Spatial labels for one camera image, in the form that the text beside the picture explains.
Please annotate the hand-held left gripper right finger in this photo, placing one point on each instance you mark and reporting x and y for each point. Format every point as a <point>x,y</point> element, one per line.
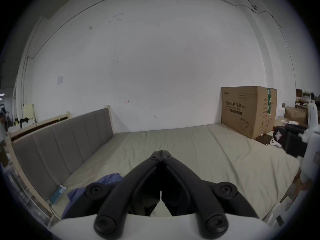
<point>195,184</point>

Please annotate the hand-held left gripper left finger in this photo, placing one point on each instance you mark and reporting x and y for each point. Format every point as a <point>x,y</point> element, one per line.
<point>130,184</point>

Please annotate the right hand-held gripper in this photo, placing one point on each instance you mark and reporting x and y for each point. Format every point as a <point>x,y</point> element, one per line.
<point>312,144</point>

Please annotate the small white device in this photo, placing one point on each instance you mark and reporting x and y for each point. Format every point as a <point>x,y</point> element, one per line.
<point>274,143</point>

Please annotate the low brown cardboard carton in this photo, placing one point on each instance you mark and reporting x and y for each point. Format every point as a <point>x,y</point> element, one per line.
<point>296,115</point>

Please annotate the bed with beige sheet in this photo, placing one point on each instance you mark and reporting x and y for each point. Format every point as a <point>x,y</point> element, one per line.
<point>200,154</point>

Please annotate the large brown cardboard carton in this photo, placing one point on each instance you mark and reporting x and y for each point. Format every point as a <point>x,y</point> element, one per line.
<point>246,109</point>

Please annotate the dark blue shirt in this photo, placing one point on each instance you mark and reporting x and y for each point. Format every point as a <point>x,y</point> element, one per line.
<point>75,195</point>

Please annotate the grey padded headboard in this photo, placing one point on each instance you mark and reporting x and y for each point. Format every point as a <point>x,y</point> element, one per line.
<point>62,146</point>

